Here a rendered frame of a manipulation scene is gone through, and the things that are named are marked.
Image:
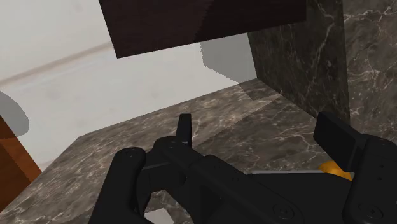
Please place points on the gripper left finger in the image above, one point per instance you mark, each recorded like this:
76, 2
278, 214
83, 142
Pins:
192, 183

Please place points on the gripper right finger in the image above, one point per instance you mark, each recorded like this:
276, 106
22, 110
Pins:
375, 173

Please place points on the orange round object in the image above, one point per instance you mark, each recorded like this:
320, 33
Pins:
333, 170

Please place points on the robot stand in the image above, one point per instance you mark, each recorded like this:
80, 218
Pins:
192, 21

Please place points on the brown wooden cabinet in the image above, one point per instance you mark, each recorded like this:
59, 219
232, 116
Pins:
12, 167

